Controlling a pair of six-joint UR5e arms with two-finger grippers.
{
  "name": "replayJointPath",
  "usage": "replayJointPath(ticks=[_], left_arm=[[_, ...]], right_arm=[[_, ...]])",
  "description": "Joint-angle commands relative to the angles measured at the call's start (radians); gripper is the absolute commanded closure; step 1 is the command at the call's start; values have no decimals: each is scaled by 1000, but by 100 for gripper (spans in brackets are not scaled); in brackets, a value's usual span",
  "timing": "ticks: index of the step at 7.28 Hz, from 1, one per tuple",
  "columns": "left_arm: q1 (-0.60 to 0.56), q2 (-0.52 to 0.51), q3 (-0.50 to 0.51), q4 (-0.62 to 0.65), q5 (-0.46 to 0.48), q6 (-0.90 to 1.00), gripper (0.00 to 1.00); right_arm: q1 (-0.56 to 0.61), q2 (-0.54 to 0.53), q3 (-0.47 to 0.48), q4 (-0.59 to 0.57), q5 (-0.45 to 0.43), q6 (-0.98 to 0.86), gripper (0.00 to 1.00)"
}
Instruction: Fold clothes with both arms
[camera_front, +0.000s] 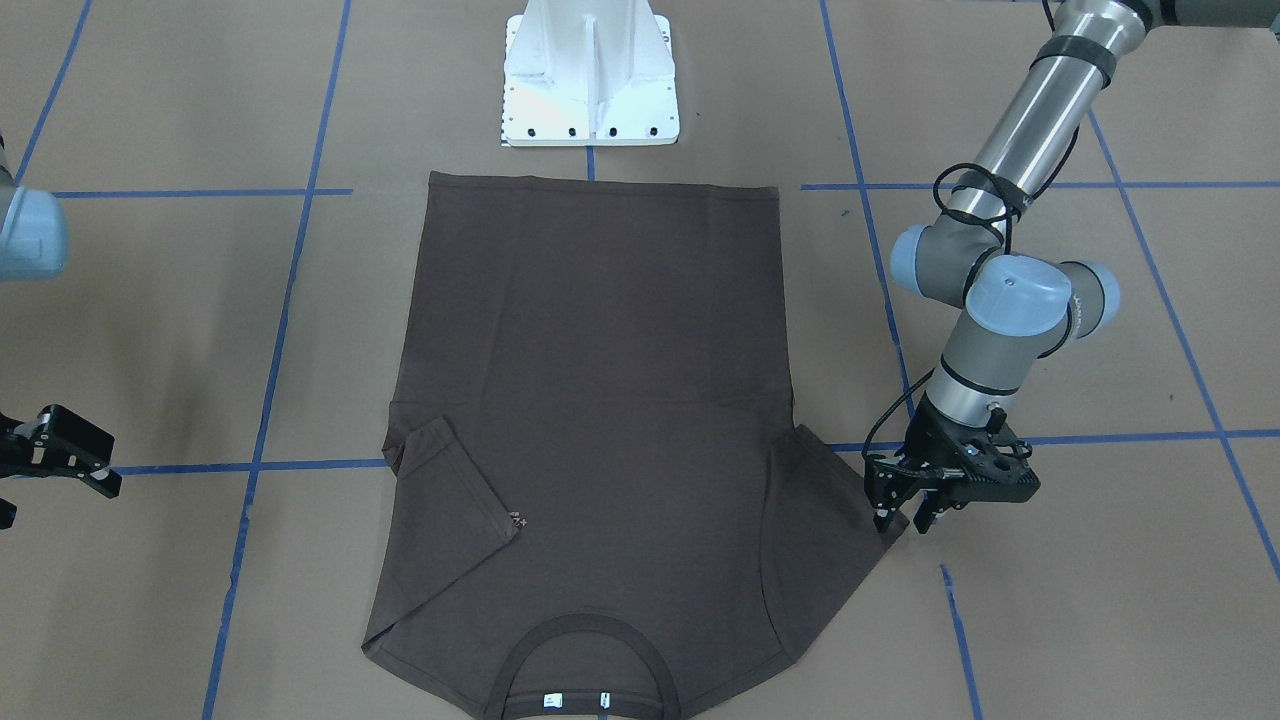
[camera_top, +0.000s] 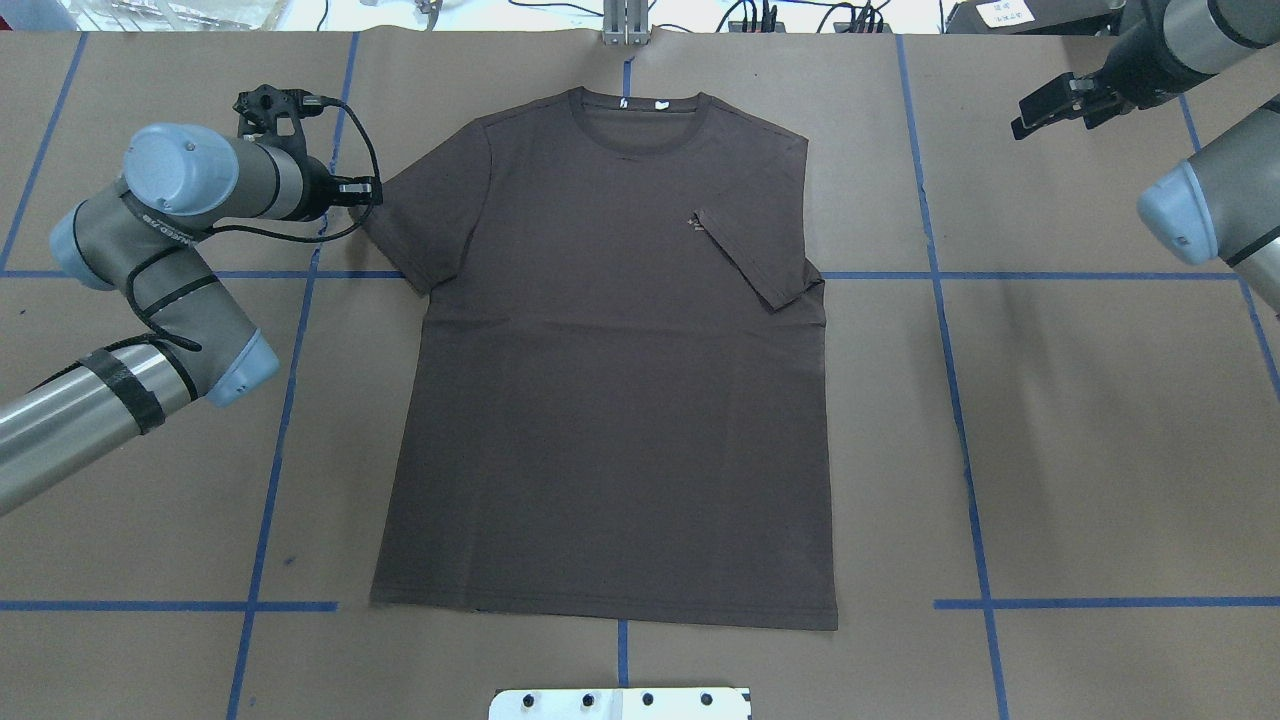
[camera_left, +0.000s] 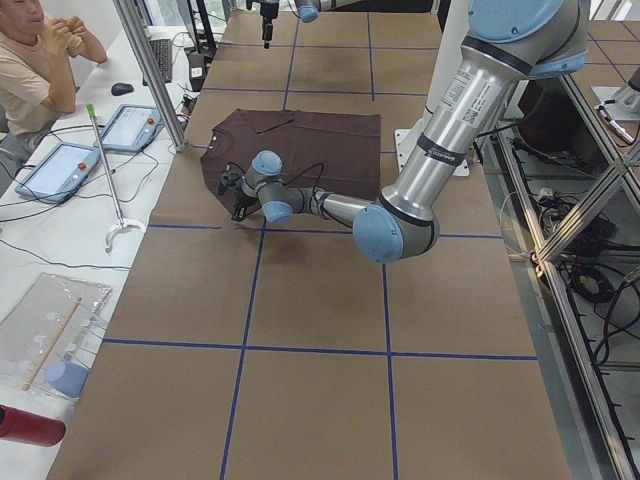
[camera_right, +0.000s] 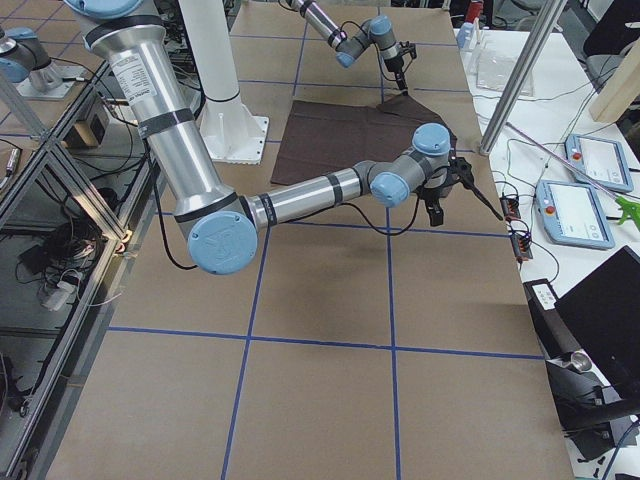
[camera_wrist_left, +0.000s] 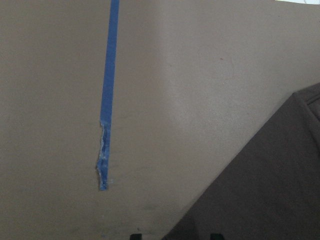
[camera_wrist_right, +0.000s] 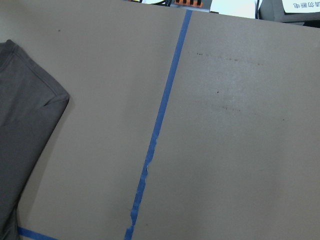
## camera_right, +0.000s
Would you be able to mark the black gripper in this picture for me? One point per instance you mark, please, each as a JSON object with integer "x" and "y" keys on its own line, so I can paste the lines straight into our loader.
{"x": 432, "y": 194}
{"x": 393, "y": 64}

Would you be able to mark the brown t-shirt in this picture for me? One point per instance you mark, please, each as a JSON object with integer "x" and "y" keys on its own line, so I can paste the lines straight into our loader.
{"x": 321, "y": 138}

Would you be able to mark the black power strip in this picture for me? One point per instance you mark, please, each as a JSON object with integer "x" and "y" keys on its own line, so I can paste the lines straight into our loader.
{"x": 519, "y": 232}

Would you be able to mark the clear plastic bag sheet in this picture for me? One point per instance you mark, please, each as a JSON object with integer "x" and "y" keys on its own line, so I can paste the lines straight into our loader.
{"x": 493, "y": 70}

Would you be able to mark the near teach pendant tablet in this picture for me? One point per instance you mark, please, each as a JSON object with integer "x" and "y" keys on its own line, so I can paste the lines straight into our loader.
{"x": 572, "y": 215}

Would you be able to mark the teach pendant tablet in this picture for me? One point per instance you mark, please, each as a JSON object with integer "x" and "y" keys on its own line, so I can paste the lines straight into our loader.
{"x": 572, "y": 215}
{"x": 601, "y": 159}

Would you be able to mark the far teach pendant tablet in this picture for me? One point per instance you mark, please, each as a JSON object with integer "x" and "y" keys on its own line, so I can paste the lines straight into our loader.
{"x": 601, "y": 159}

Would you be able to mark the metal reacher grabber tool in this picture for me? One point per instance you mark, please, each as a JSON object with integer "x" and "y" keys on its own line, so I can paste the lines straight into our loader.
{"x": 629, "y": 209}

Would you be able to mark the black monitor screen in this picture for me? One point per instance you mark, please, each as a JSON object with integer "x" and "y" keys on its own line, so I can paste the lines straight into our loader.
{"x": 602, "y": 313}

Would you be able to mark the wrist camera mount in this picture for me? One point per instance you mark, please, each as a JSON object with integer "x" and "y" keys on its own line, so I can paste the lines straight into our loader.
{"x": 407, "y": 48}
{"x": 460, "y": 171}

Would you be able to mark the aluminium frame post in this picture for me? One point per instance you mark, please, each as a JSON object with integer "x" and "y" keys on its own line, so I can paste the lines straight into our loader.
{"x": 535, "y": 42}

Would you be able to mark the white camera pillar base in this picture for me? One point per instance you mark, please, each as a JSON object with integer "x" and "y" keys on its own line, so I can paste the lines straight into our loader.
{"x": 230, "y": 131}

